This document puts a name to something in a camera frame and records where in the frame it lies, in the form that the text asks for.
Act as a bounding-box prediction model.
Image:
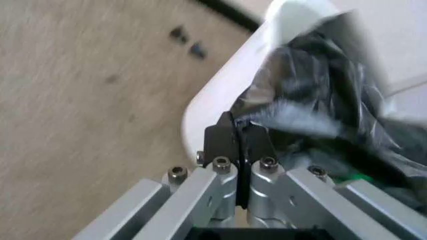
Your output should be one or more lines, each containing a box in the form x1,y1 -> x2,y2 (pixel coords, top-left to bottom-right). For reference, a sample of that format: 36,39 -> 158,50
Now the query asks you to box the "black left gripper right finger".
240,124 -> 427,240

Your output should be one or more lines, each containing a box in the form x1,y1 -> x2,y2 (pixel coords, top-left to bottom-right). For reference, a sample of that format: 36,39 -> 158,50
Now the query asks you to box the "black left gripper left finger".
71,111 -> 242,240

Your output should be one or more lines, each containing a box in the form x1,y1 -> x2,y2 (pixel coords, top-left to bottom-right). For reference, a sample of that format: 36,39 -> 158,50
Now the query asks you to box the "black plastic garbage bag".
229,11 -> 427,213

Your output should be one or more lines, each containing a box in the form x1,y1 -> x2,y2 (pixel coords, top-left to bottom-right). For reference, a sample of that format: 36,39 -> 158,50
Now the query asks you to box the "white plastic trash bin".
180,0 -> 427,165

